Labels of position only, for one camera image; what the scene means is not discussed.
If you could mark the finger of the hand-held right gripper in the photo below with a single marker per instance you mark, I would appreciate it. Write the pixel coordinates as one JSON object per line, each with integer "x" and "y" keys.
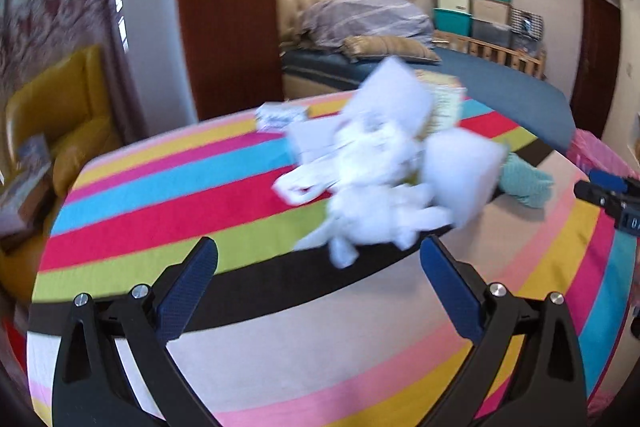
{"x": 612, "y": 182}
{"x": 595, "y": 196}

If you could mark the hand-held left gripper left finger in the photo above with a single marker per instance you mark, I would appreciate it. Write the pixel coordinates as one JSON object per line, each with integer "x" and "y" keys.
{"x": 190, "y": 292}

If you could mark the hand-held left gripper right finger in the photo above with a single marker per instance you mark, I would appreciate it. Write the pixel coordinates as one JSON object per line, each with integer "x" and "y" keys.
{"x": 450, "y": 292}

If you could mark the pink plastic bag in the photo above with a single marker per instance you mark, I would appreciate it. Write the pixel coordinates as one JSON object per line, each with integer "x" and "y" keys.
{"x": 600, "y": 152}

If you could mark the teal wavy patterned mask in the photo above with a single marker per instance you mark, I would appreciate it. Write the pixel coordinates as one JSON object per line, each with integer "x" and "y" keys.
{"x": 527, "y": 182}

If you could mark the white foam block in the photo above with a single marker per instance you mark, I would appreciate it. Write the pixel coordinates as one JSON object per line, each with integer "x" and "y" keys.
{"x": 312, "y": 139}
{"x": 465, "y": 177}
{"x": 390, "y": 97}

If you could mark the white tissue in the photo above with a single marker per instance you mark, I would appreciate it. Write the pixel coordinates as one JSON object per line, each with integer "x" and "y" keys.
{"x": 365, "y": 207}

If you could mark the beige green carton box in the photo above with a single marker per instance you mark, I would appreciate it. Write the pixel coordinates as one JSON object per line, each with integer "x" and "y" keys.
{"x": 445, "y": 107}

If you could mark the small white printed box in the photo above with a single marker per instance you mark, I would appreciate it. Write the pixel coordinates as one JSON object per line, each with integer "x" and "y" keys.
{"x": 280, "y": 117}

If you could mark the brown wooden door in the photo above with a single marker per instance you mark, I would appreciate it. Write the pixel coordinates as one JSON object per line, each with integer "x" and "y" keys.
{"x": 600, "y": 52}

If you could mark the bed with blue sheet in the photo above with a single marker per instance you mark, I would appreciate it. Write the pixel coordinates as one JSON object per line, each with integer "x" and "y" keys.
{"x": 500, "y": 82}

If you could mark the houndstooth bag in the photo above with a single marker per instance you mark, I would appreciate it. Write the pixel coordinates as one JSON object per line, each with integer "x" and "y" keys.
{"x": 526, "y": 24}

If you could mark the clear grey storage bin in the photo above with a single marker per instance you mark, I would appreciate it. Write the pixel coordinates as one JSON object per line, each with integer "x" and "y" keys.
{"x": 491, "y": 33}

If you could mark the illustrated book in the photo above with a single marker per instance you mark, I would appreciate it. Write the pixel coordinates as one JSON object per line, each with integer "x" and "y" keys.
{"x": 34, "y": 153}

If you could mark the beige plastic storage bin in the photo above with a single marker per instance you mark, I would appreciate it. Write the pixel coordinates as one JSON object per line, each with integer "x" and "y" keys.
{"x": 452, "y": 2}
{"x": 491, "y": 11}

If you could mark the yellow leather armchair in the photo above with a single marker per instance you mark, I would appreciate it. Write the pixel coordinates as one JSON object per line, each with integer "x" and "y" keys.
{"x": 75, "y": 107}

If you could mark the brown striped pillow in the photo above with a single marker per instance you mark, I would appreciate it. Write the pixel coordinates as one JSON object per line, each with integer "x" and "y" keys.
{"x": 390, "y": 48}

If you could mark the brown wooden panel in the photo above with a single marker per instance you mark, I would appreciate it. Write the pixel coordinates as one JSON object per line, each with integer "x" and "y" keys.
{"x": 225, "y": 7}

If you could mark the lace patterned curtain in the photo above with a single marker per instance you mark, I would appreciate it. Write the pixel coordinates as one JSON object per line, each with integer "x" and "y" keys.
{"x": 50, "y": 7}

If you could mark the wooden crib rail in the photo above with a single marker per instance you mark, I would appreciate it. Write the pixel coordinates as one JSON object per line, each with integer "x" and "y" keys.
{"x": 490, "y": 52}

